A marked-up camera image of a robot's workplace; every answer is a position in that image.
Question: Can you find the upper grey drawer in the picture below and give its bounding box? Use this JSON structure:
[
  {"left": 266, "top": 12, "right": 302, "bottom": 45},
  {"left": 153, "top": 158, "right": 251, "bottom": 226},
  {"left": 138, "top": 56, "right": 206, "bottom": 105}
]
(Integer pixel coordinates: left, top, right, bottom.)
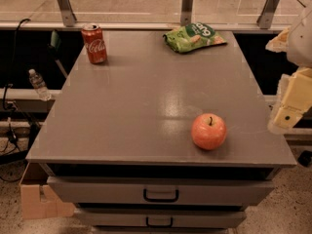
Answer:
[{"left": 48, "top": 176, "right": 274, "bottom": 207}]

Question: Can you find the lower grey drawer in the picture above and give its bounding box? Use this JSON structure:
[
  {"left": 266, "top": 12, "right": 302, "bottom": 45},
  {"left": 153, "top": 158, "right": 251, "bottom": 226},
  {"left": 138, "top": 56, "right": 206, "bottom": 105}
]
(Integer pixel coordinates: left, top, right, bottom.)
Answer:
[{"left": 74, "top": 209, "right": 246, "bottom": 228}]

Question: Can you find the left metal bracket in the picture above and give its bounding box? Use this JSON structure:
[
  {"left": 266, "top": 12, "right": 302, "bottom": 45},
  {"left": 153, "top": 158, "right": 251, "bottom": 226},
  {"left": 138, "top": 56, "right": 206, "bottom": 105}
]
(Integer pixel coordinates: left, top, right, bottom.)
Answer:
[{"left": 57, "top": 0, "right": 77, "bottom": 27}]

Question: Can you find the green snack bag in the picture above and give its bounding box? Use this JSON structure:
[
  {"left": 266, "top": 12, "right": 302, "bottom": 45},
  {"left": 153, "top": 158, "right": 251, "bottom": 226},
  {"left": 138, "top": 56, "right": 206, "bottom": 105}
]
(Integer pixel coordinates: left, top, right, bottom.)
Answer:
[{"left": 163, "top": 22, "right": 227, "bottom": 54}]

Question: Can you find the grey drawer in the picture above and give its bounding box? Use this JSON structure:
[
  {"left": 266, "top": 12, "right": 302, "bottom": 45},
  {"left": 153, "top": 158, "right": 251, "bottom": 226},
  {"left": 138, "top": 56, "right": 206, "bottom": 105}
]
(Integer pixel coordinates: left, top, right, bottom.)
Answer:
[
  {"left": 48, "top": 176, "right": 274, "bottom": 207},
  {"left": 74, "top": 209, "right": 246, "bottom": 228}
]

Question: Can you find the red cola can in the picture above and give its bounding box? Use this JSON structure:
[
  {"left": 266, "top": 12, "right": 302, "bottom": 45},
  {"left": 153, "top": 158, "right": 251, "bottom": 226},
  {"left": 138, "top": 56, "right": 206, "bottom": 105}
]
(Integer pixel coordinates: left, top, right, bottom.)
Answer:
[{"left": 81, "top": 23, "right": 107, "bottom": 64}]

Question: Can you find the red apple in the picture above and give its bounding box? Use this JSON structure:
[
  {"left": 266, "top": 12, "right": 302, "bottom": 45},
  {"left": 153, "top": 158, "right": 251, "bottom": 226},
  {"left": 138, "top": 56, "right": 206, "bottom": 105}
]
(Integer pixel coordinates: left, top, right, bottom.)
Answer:
[{"left": 191, "top": 113, "right": 227, "bottom": 150}]

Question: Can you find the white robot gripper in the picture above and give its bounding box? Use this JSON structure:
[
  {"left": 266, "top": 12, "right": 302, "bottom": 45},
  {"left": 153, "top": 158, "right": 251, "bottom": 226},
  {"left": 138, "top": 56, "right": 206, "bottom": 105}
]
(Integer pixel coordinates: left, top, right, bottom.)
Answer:
[{"left": 265, "top": 3, "right": 312, "bottom": 135}]

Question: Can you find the grey drawer cabinet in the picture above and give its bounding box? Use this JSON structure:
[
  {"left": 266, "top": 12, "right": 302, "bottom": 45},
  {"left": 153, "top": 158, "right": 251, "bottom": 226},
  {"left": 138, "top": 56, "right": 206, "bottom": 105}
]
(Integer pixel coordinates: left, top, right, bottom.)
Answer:
[{"left": 27, "top": 31, "right": 295, "bottom": 234}]

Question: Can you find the middle metal bracket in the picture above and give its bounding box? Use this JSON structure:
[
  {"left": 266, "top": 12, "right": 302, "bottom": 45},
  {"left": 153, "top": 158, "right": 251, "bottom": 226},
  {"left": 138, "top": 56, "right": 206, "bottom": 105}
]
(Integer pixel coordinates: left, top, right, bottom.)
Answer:
[{"left": 180, "top": 0, "right": 193, "bottom": 25}]

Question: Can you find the cardboard box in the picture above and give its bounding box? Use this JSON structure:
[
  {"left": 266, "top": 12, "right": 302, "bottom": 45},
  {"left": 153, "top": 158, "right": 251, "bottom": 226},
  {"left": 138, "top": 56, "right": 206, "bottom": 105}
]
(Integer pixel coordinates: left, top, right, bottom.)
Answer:
[{"left": 19, "top": 163, "right": 75, "bottom": 219}]

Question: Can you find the clear plastic water bottle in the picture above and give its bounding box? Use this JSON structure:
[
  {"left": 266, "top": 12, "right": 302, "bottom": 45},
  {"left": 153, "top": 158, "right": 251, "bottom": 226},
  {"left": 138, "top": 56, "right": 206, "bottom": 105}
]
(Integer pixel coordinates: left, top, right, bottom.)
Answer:
[{"left": 28, "top": 69, "right": 52, "bottom": 101}]

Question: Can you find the black cable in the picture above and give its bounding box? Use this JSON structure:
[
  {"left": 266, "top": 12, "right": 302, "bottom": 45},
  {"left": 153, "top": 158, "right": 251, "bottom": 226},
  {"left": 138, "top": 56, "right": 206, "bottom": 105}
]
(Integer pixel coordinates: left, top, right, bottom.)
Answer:
[{"left": 0, "top": 18, "right": 42, "bottom": 183}]

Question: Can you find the right metal bracket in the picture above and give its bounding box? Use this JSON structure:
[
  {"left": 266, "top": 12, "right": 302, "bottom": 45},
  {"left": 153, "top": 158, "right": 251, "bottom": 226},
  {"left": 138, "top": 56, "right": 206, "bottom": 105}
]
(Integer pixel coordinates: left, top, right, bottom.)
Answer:
[{"left": 256, "top": 0, "right": 280, "bottom": 29}]

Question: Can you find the metal bracket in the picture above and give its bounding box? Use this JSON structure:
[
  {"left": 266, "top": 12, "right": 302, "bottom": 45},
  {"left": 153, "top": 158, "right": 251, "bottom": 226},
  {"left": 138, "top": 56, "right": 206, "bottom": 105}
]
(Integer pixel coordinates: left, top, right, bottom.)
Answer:
[
  {"left": 256, "top": 0, "right": 280, "bottom": 29},
  {"left": 57, "top": 0, "right": 77, "bottom": 27},
  {"left": 180, "top": 0, "right": 193, "bottom": 25}
]

